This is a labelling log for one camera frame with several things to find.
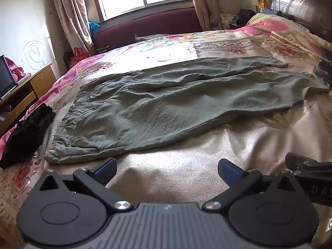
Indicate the green pants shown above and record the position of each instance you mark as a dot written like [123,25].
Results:
[155,109]

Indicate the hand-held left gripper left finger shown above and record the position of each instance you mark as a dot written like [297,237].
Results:
[106,170]

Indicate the dark wooden headboard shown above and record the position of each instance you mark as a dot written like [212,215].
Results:
[298,0]

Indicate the black cloth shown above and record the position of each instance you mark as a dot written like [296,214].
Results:
[28,129]

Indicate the pink plastic bag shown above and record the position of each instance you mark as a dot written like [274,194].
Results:
[17,72]

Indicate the small grey cloth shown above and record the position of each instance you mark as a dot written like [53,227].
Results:
[142,37]

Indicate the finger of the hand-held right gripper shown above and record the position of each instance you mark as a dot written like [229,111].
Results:
[298,160]

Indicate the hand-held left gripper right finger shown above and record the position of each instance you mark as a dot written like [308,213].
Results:
[230,173]

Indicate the dark bag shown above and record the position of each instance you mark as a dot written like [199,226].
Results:
[245,16]

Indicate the red shopping bag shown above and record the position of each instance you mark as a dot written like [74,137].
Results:
[79,57]

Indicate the floral bedspread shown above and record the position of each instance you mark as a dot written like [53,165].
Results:
[259,140]

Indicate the dark grey object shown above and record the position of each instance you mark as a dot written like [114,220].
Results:
[324,70]

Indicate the beige patterned curtain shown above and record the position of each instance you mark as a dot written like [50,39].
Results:
[205,2]
[70,13]

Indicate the maroon upholstered bench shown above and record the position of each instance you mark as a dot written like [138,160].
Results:
[155,23]

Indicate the wooden desk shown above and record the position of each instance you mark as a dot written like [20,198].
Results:
[41,80]

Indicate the yellow toy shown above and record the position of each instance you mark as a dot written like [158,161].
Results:
[261,0]

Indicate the blue plastic bag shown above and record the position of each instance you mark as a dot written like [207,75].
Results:
[93,28]

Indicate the black monitor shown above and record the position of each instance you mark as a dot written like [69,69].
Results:
[6,75]

